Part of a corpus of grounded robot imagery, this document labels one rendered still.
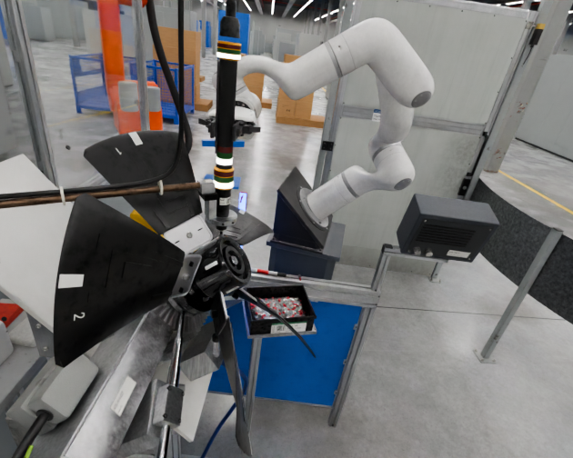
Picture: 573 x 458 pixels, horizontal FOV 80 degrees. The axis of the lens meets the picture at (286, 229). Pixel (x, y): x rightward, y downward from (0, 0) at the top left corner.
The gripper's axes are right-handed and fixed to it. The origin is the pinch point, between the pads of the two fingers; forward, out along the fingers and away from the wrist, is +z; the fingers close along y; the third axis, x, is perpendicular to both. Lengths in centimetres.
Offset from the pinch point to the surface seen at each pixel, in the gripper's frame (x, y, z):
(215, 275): -25.5, -2.3, 15.2
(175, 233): -21.6, 8.2, 7.7
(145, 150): -7.2, 17.6, -1.8
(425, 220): -26, -60, -29
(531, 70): 32, -387, -561
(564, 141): -102, -684, -809
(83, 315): -18.4, 10.8, 36.9
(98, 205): -5.9, 11.3, 28.8
